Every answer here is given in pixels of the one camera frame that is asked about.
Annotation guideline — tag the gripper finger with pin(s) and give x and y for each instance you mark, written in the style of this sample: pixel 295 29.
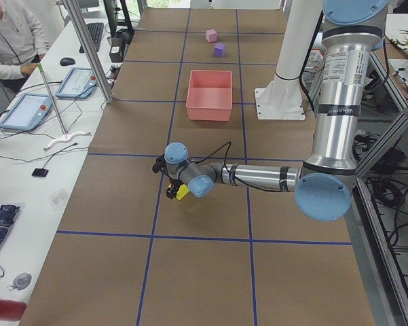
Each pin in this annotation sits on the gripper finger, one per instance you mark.
pixel 171 192

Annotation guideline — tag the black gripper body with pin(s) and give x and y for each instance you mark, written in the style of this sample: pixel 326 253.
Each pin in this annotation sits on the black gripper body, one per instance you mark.
pixel 174 187

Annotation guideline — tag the yellow foam block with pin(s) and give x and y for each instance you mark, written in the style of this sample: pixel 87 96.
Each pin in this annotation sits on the yellow foam block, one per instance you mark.
pixel 182 192

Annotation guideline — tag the pink foam block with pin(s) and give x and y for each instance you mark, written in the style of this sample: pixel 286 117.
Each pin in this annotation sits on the pink foam block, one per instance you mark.
pixel 211 36

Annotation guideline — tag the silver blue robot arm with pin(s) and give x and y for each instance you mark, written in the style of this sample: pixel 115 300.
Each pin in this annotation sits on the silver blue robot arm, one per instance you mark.
pixel 323 185

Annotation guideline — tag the pink plastic bin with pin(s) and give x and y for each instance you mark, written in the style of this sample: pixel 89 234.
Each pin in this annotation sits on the pink plastic bin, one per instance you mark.
pixel 210 95

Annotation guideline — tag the metal rod on stand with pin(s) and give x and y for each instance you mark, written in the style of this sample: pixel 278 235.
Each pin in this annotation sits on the metal rod on stand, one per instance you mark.
pixel 65 137

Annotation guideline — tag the far teach pendant tablet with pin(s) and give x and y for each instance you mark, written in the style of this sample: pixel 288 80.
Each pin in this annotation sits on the far teach pendant tablet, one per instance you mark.
pixel 79 83

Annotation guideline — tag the teach pendant tablet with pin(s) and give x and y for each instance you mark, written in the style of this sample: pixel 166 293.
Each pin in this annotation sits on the teach pendant tablet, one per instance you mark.
pixel 79 83
pixel 27 113

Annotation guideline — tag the small black square device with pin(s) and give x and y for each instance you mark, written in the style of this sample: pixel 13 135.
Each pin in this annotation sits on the small black square device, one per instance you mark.
pixel 40 172

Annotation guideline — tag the black box with label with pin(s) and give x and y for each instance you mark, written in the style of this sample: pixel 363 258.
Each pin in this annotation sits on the black box with label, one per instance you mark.
pixel 119 46

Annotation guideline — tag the purple foam block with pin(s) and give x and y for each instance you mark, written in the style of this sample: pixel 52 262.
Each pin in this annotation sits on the purple foam block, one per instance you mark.
pixel 219 50

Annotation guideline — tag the black computer mouse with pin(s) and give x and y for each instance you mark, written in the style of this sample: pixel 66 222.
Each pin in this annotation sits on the black computer mouse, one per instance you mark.
pixel 66 61

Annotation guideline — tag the near teach pendant tablet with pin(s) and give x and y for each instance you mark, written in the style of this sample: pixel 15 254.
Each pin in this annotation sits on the near teach pendant tablet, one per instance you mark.
pixel 27 113

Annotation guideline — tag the black keyboard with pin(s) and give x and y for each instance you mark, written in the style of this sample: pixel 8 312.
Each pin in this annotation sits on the black keyboard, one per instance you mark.
pixel 95 30

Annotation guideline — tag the person in white hoodie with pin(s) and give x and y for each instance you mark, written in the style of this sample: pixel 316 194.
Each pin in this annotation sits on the person in white hoodie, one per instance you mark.
pixel 22 39

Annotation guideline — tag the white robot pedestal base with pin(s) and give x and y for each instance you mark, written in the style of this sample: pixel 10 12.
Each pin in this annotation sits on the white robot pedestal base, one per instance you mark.
pixel 281 99

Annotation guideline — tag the silver aluminium frame post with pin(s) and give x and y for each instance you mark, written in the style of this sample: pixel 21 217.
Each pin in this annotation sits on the silver aluminium frame post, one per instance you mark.
pixel 85 39

